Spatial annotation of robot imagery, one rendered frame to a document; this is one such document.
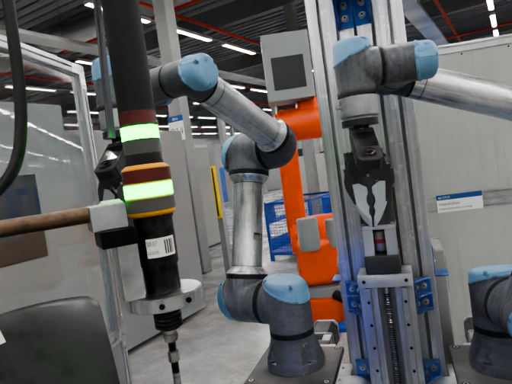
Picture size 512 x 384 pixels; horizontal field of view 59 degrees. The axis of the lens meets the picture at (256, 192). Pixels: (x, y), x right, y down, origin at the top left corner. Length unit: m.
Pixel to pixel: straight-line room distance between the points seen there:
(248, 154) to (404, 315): 0.59
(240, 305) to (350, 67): 0.68
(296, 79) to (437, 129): 2.32
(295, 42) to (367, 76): 3.55
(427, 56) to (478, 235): 1.50
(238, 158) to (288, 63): 3.15
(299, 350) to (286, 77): 3.42
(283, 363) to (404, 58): 0.76
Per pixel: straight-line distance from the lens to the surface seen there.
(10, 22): 0.43
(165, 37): 7.57
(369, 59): 0.91
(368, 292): 1.22
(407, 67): 0.93
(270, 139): 1.16
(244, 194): 1.27
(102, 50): 0.45
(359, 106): 0.89
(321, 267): 4.35
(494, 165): 2.33
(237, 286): 1.25
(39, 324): 0.56
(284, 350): 1.21
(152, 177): 0.40
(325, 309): 4.39
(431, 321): 1.34
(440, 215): 2.27
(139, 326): 4.68
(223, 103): 1.03
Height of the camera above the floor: 1.56
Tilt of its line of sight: 3 degrees down
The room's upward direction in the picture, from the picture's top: 8 degrees counter-clockwise
